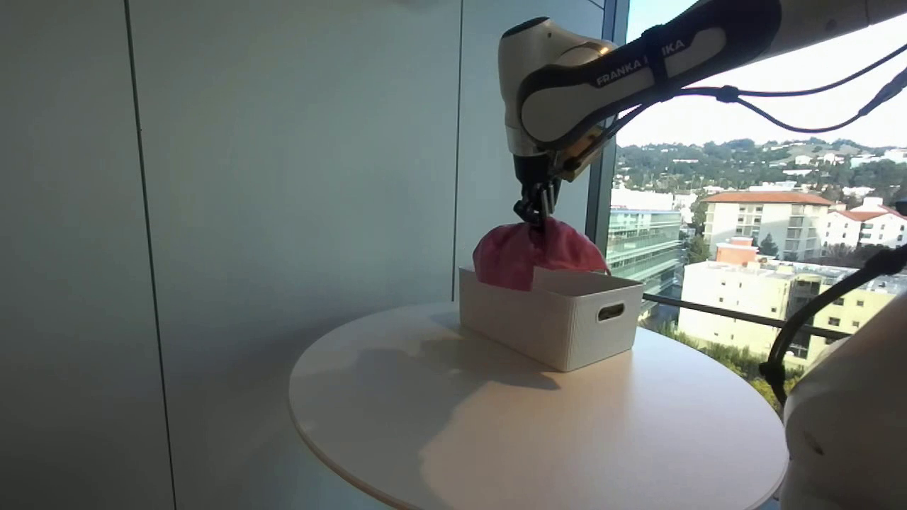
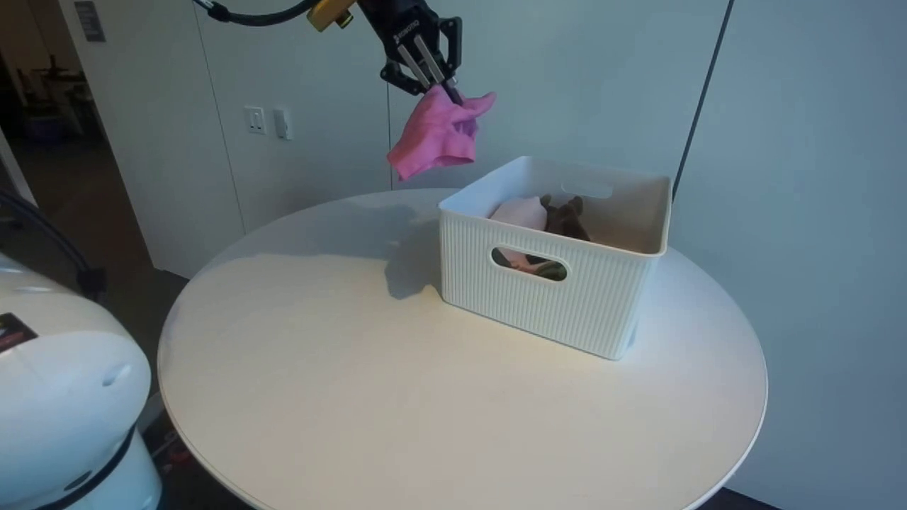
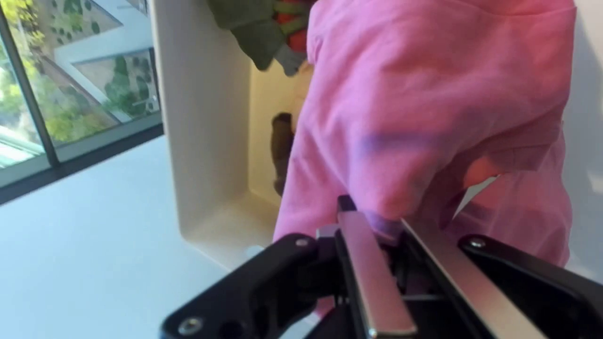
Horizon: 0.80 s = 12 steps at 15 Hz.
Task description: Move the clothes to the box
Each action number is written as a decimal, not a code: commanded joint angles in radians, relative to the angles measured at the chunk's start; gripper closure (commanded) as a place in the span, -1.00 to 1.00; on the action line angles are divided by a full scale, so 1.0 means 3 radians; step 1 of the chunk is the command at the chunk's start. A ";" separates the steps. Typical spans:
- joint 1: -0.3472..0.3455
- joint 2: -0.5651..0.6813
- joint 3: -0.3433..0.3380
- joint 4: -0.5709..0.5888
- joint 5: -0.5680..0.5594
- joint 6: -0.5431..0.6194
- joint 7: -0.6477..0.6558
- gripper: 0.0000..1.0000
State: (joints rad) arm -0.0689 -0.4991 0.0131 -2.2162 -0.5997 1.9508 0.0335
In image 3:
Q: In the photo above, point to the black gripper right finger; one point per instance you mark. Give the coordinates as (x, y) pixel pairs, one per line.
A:
(502, 295)

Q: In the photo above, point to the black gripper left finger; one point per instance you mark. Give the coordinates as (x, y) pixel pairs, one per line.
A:
(370, 284)

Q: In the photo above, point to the magenta pink cloth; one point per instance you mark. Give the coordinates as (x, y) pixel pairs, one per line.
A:
(427, 107)

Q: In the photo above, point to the white plastic storage box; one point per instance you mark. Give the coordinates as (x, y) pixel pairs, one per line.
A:
(208, 139)

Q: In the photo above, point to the dark window frame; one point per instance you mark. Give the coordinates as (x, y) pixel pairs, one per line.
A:
(95, 152)

